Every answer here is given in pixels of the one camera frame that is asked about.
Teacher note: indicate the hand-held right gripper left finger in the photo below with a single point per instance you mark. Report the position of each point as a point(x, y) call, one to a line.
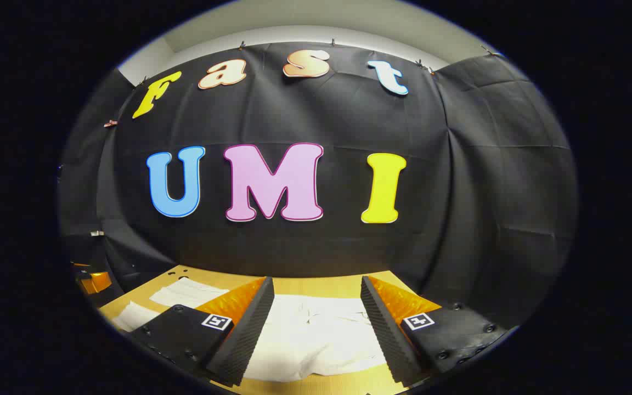
point(250, 329)

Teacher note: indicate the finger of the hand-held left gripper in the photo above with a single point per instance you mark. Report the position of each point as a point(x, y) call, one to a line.
point(94, 282)

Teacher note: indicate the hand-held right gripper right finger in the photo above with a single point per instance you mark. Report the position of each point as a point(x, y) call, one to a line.
point(384, 334)

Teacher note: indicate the white jeans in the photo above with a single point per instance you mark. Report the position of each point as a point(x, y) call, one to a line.
point(316, 340)

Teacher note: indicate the small pink clip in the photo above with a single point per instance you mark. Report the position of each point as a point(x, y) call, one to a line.
point(110, 123)

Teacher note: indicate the black backdrop cloth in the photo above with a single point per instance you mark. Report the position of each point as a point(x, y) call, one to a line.
point(458, 192)

